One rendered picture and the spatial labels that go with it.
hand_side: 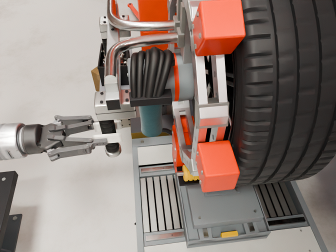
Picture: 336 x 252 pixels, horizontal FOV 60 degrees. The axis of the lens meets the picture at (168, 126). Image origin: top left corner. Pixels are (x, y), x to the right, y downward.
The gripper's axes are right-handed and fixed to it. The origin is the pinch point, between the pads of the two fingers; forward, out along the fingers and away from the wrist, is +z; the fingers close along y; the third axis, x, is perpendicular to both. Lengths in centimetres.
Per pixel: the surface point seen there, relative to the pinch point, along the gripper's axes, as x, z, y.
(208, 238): -66, 32, 7
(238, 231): -68, 46, 5
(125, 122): -78, -3, -74
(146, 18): -3, 14, -61
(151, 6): 2, 16, -61
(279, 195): -77, 74, -14
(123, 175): -83, -5, -39
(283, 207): -77, 73, -7
